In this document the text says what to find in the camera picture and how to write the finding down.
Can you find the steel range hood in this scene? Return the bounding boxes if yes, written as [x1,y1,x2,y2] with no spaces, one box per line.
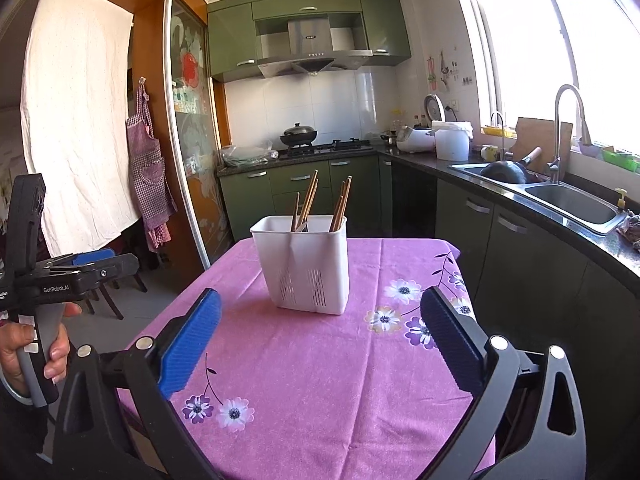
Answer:
[255,16,373,78]

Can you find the dark kitchen countertop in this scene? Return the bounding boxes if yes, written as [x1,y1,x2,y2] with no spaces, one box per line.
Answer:
[216,144,640,281]

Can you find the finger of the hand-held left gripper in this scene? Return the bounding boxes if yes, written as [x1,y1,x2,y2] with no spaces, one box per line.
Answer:
[75,253,141,291]
[37,248,117,273]

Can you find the white rice cooker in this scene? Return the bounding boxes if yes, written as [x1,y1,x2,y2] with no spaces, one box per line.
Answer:
[396,126,435,155]

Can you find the green basket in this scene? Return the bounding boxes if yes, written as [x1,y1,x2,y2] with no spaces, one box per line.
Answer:
[602,146,640,173]

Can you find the black gas stove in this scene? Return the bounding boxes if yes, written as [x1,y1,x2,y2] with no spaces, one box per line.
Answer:
[277,137,373,161]

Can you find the green upper cabinets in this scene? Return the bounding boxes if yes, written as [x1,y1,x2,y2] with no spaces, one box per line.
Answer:
[207,0,413,83]

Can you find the green base cabinets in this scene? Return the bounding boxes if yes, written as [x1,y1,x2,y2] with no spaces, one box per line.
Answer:
[217,152,640,480]

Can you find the stainless steel double sink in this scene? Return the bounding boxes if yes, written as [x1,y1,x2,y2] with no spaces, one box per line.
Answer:
[447,160,631,236]

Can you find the floral glass sliding door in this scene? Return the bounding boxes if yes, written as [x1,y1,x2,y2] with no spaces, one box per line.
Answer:
[164,0,236,271]

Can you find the condiment bottles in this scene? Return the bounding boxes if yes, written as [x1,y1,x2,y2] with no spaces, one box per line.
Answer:
[392,112,431,133]

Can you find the purple floral tablecloth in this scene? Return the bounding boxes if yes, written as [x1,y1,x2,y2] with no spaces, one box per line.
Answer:
[117,237,498,480]

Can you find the wooden cutting board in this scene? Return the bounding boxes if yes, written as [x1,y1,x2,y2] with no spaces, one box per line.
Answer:
[512,116,573,168]

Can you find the dark patterned rag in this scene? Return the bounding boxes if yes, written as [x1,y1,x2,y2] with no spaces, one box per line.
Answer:
[617,212,640,253]

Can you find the hanging wall utensils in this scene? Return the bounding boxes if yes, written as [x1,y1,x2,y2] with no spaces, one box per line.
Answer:
[426,52,473,93]

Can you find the clear plastic bag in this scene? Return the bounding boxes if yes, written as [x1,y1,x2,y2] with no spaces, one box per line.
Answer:
[220,142,279,168]

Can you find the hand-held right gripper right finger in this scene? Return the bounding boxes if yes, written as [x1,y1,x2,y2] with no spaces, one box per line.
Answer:
[420,286,588,480]

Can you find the round white appliance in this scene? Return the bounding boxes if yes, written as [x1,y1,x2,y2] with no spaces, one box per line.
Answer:
[424,94,446,128]

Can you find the purple checkered apron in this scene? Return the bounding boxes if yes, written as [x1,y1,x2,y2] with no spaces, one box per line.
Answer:
[125,85,178,253]

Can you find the white plastic bucket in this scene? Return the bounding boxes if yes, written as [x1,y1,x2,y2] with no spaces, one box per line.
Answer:
[431,120,473,162]

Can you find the dark wooden chair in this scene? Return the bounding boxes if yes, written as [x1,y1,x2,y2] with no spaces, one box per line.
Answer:
[82,267,149,322]

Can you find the person's left hand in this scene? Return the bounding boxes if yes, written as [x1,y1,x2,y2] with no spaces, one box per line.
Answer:
[0,302,83,401]

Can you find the white plastic utensil holder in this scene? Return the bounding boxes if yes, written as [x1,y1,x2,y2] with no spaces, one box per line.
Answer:
[250,215,349,316]

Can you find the tall chrome faucet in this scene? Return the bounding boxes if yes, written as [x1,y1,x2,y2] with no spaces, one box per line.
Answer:
[547,84,593,183]

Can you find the black lidded wok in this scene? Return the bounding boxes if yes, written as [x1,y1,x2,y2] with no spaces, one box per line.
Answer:
[279,121,319,148]

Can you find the kitchen window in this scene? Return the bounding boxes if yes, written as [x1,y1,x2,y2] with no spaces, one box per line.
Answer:
[450,0,640,156]

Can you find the white hanging cloth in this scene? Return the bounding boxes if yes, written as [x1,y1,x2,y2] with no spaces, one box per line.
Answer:
[20,0,143,246]

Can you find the black wok with wooden handle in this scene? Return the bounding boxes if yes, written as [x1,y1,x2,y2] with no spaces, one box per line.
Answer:
[480,147,543,185]

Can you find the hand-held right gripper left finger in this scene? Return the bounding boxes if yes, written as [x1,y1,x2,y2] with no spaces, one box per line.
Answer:
[37,287,223,480]

